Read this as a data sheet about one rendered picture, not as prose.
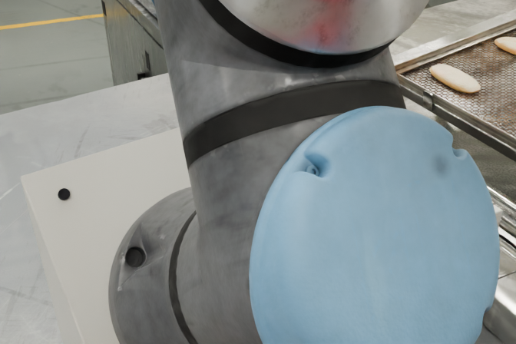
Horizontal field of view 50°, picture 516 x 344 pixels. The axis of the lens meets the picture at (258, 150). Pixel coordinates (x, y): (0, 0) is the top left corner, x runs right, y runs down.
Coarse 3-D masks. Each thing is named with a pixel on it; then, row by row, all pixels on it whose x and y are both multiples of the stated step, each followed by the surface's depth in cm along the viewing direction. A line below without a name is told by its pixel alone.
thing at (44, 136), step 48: (96, 96) 98; (144, 96) 98; (0, 144) 83; (48, 144) 83; (96, 144) 83; (0, 192) 72; (0, 240) 63; (0, 288) 57; (48, 288) 57; (0, 336) 51; (48, 336) 51; (480, 336) 51
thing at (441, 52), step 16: (480, 32) 92; (496, 32) 93; (448, 48) 90; (464, 48) 90; (400, 64) 88; (416, 64) 88; (432, 64) 88; (448, 64) 87; (480, 64) 85; (496, 64) 85; (400, 80) 85; (416, 80) 85; (480, 80) 82; (512, 80) 80; (480, 96) 78; (464, 112) 74; (480, 128) 72; (496, 128) 69; (512, 128) 71; (512, 144) 68
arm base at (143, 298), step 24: (144, 216) 39; (168, 216) 36; (192, 216) 33; (144, 240) 37; (168, 240) 34; (120, 264) 37; (144, 264) 37; (168, 264) 32; (120, 288) 36; (144, 288) 34; (168, 288) 32; (120, 312) 36; (144, 312) 34; (168, 312) 32; (120, 336) 37; (144, 336) 35; (168, 336) 33; (192, 336) 30
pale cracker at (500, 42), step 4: (496, 40) 90; (500, 40) 89; (504, 40) 89; (508, 40) 88; (512, 40) 88; (496, 44) 89; (500, 44) 89; (504, 44) 88; (508, 44) 87; (512, 44) 87; (504, 48) 88; (508, 48) 87; (512, 48) 86; (512, 52) 86
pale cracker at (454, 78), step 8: (440, 64) 86; (432, 72) 85; (440, 72) 84; (448, 72) 83; (456, 72) 82; (440, 80) 83; (448, 80) 82; (456, 80) 81; (464, 80) 80; (472, 80) 80; (456, 88) 80; (464, 88) 79; (472, 88) 79
